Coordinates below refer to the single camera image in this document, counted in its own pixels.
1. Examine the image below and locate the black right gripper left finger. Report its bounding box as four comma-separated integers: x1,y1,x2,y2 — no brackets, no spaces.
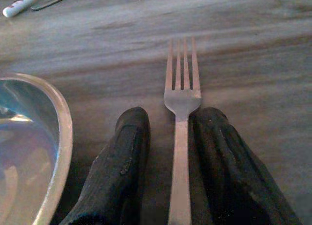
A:
58,106,151,225

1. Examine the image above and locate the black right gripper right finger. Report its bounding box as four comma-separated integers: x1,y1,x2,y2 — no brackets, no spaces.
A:
189,107,303,225

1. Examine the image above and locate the silver metal fork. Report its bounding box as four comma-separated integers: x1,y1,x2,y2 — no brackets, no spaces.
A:
163,37,202,225

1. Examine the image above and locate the grey metal cutlery handle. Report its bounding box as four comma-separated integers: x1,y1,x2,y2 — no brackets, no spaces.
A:
30,0,78,11

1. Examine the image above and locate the white handle with red pattern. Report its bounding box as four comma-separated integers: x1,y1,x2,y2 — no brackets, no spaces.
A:
2,0,45,18

